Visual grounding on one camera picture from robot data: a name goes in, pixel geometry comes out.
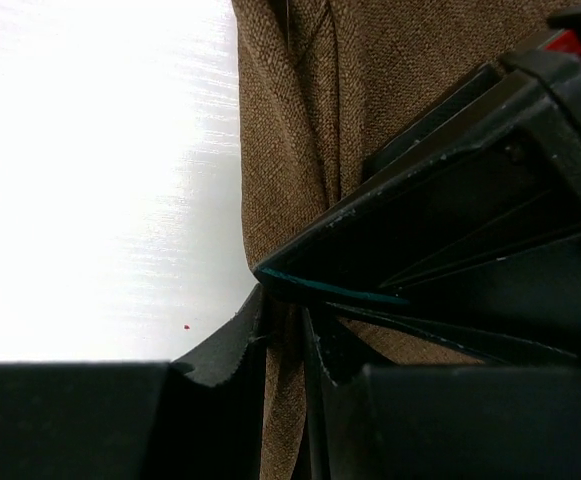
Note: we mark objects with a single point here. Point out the brown cloth napkin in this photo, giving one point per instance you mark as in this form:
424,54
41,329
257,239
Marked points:
325,84

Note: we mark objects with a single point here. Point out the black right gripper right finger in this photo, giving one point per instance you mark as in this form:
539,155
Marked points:
342,430

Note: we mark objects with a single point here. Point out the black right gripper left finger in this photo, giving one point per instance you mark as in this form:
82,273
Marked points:
218,403

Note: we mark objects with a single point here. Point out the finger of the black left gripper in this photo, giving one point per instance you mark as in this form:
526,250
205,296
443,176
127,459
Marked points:
464,232

